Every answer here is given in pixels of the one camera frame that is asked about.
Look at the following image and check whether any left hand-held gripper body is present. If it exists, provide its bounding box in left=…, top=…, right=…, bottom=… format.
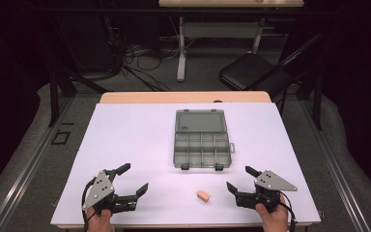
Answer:
left=82, top=169, right=139, bottom=215

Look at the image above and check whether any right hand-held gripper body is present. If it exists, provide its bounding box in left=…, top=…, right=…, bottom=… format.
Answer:
left=236, top=169, right=299, bottom=213

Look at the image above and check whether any orange eraser block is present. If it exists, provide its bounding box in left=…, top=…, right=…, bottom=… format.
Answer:
left=196, top=189, right=212, bottom=204

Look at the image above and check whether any clear plastic compartment box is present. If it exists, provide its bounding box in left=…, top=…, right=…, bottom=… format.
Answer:
left=172, top=108, right=237, bottom=172

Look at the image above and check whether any person's left hand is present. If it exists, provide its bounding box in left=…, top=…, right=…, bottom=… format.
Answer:
left=85, top=206, right=116, bottom=232

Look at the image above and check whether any person's right hand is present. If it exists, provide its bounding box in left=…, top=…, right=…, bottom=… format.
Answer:
left=254, top=194, right=290, bottom=232

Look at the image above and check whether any white table mat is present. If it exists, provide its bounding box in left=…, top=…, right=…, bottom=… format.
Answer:
left=50, top=101, right=322, bottom=226

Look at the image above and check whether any wooden table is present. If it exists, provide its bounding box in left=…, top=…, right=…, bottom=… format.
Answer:
left=56, top=91, right=317, bottom=230

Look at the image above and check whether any black metal stand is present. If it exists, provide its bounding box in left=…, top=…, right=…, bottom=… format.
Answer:
left=46, top=18, right=110, bottom=128
left=298, top=72, right=324, bottom=131

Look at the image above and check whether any black folding chair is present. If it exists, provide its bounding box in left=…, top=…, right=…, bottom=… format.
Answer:
left=218, top=33, right=324, bottom=100

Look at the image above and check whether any white-legged desk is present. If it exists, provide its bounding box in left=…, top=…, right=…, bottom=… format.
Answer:
left=157, top=0, right=305, bottom=82

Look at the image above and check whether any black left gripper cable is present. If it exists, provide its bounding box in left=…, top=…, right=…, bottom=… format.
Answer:
left=81, top=176, right=98, bottom=232

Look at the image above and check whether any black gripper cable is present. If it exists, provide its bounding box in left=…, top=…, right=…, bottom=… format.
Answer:
left=278, top=190, right=298, bottom=232
left=81, top=176, right=98, bottom=232

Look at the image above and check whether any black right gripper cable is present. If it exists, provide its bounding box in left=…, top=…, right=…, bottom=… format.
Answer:
left=278, top=190, right=298, bottom=232

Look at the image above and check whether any metal floor rail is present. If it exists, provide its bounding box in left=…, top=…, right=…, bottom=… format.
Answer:
left=300, top=98, right=371, bottom=232
left=0, top=96, right=76, bottom=232

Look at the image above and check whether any bundle of floor cables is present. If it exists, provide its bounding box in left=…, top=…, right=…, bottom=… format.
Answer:
left=102, top=15, right=194, bottom=93

